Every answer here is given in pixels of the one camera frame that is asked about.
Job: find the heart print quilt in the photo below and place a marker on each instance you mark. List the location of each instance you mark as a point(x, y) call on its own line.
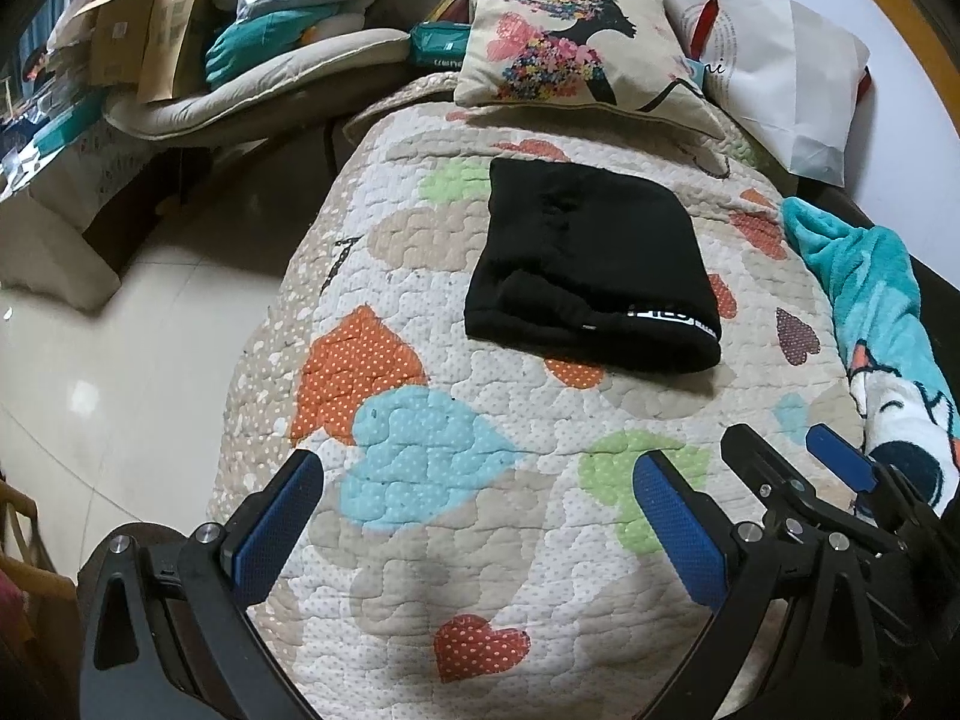
point(450, 427)

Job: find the cardboard box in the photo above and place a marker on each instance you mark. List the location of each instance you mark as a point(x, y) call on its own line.
point(120, 30)

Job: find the black pants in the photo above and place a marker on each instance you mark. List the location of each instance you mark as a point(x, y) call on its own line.
point(585, 262)

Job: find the teal plush cloth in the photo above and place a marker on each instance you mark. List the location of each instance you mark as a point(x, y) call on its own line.
point(247, 41)

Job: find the small teal box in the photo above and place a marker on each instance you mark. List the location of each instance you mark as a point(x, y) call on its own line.
point(697, 71)

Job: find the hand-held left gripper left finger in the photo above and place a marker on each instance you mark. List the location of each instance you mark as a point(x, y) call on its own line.
point(274, 532)

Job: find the floral print cushion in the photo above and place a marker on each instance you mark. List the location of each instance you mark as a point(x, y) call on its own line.
point(487, 52)

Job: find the teal flat box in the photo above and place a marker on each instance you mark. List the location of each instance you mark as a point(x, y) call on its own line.
point(67, 124)

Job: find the wooden chair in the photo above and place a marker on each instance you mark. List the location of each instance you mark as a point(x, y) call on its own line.
point(30, 585)

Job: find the white paper bag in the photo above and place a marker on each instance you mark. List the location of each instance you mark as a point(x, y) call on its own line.
point(780, 67)

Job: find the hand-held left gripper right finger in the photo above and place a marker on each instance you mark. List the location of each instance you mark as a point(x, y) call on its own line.
point(675, 532)

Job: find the beige lounger cushion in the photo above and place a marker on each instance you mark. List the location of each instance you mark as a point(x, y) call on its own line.
point(247, 101)

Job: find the teal printed blanket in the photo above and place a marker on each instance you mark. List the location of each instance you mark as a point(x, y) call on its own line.
point(870, 270)

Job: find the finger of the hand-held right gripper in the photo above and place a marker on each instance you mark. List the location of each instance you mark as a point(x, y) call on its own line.
point(840, 454)
point(757, 461)

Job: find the brown paper bag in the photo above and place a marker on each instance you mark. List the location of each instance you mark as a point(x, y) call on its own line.
point(172, 22)

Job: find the teal tissue pack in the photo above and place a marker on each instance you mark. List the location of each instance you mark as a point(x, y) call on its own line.
point(435, 45)

